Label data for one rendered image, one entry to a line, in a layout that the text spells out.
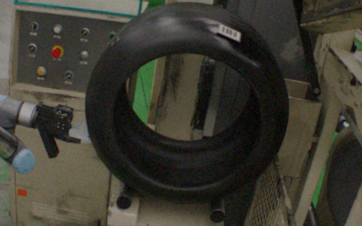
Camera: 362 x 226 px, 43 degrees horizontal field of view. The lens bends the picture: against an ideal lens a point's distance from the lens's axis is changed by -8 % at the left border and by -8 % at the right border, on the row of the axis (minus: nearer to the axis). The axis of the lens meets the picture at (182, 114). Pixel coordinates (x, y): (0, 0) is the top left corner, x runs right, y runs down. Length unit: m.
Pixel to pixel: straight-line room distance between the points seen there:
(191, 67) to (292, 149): 0.45
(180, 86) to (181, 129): 0.16
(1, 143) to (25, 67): 0.83
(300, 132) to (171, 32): 0.66
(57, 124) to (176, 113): 0.44
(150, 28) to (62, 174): 1.19
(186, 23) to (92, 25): 0.84
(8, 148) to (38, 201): 1.04
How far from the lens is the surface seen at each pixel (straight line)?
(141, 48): 1.26
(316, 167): 1.80
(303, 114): 1.67
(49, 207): 2.44
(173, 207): 1.65
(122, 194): 1.46
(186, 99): 1.69
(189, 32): 1.25
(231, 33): 1.26
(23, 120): 1.50
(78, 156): 2.23
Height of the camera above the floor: 1.74
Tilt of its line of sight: 24 degrees down
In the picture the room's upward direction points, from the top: 10 degrees clockwise
